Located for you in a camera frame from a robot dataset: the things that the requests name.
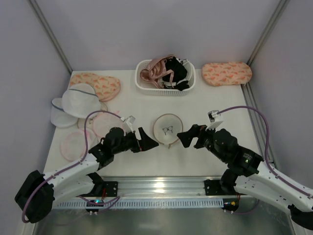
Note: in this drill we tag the pink mesh bag front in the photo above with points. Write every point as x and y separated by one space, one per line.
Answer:
73 145

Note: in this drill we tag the pink trimmed mesh bag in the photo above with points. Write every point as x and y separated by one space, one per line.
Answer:
103 122

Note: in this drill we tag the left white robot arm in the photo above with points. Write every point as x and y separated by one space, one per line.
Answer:
40 192

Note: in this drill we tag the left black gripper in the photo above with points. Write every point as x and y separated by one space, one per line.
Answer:
137 144

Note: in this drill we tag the peach patterned bag left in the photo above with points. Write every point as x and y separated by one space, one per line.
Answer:
106 87

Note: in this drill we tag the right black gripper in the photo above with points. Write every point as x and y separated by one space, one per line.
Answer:
200 138

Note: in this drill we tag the beige bag under pile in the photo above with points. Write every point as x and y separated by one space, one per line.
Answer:
89 124

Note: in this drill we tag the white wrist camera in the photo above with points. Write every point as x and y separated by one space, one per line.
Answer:
127 124
215 119

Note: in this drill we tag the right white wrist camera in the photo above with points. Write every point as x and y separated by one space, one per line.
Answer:
215 119

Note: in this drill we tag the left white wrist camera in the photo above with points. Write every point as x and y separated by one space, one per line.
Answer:
127 124

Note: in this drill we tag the white plastic basket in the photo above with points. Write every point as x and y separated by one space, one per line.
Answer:
149 89

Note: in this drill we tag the white slotted cable duct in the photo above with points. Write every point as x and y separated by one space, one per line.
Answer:
144 203

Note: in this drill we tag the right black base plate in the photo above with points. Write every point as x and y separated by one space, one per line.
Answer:
219 188

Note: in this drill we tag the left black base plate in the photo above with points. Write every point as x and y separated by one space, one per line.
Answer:
103 190

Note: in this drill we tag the peach patterned bag right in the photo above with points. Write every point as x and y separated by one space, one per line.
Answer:
226 73

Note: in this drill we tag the white mesh bag lower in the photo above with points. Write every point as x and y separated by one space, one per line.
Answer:
58 117

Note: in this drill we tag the peach patterned bag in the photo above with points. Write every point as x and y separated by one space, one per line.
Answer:
226 73
106 87

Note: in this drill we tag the white mesh bag blue trim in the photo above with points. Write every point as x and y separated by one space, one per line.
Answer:
80 100

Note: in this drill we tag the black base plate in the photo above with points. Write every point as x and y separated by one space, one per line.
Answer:
219 188
103 190

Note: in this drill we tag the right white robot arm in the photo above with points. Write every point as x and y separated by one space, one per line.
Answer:
247 173

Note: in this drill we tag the pink satin bra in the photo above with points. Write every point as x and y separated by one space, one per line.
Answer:
155 70

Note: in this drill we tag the beige round laundry bag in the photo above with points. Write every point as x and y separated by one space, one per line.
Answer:
165 129

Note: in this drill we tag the black bra in basket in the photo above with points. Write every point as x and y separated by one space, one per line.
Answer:
179 81

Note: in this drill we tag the aluminium mounting rail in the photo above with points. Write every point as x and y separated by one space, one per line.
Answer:
161 186

